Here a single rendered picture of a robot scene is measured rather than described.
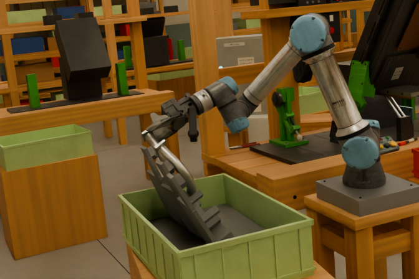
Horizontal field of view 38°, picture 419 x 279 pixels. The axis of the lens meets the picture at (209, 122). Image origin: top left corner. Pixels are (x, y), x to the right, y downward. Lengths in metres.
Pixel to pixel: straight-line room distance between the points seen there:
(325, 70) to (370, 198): 0.46
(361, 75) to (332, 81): 0.89
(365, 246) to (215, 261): 0.65
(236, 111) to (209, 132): 0.80
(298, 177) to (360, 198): 0.41
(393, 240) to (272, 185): 0.50
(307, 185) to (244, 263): 0.83
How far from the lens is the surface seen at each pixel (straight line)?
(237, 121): 2.11
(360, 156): 2.04
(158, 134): 2.10
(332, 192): 2.22
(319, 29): 1.97
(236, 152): 2.93
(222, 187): 2.31
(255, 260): 1.73
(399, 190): 2.20
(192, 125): 2.03
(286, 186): 2.43
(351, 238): 2.14
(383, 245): 2.22
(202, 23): 2.84
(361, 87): 2.88
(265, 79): 2.18
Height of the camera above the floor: 1.58
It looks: 11 degrees down
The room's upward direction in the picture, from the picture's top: 5 degrees counter-clockwise
